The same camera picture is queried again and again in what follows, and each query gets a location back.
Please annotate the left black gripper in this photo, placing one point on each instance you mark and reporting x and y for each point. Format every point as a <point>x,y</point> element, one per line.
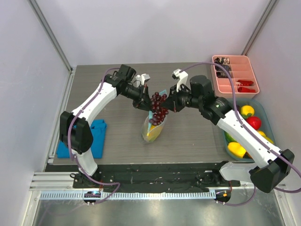
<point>143,101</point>

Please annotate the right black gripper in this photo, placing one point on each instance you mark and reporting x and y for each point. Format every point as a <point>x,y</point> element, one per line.
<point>176,100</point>

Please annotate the purple grape bunch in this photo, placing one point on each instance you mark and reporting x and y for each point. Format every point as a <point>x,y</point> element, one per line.
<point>158,112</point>

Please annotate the orange green mango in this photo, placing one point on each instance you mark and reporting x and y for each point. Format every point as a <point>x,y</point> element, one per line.
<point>153,133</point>

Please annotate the clear zip top bag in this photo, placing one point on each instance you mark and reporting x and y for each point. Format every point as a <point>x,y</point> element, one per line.
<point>146,126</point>

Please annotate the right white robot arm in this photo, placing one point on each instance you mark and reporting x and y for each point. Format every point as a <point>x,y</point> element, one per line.
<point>271,165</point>

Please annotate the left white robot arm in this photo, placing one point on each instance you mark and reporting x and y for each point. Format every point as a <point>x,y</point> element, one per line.
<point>75,131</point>

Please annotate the blue folded cloth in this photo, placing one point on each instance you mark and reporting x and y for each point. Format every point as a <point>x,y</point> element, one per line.
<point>98,129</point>

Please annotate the black parts in tray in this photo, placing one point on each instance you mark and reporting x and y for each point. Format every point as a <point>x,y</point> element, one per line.
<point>225,63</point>

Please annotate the green starfruit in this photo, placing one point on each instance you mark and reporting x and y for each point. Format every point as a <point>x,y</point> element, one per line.
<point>229,138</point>

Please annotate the yellow bell pepper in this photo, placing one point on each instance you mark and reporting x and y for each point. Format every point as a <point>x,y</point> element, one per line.
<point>247,111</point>

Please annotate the pink compartment tray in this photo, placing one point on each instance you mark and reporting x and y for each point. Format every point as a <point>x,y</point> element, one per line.
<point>241,69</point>

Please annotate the red clips in tray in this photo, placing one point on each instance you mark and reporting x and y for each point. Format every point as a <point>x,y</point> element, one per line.
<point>245,86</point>

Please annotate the blue fruit bin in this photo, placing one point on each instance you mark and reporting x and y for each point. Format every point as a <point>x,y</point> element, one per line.
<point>265,125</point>

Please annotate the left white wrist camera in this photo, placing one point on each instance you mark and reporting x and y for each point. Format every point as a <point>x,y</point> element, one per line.
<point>140,80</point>

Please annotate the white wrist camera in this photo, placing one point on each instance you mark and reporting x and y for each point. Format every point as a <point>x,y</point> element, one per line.
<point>140,80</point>
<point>181,77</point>

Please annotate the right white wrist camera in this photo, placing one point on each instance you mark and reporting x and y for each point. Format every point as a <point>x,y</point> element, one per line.
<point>181,77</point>

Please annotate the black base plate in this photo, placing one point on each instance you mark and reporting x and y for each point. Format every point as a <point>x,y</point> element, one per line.
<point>156,178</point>

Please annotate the white slotted cable duct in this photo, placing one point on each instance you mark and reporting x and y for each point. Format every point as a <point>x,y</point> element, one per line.
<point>94,195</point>

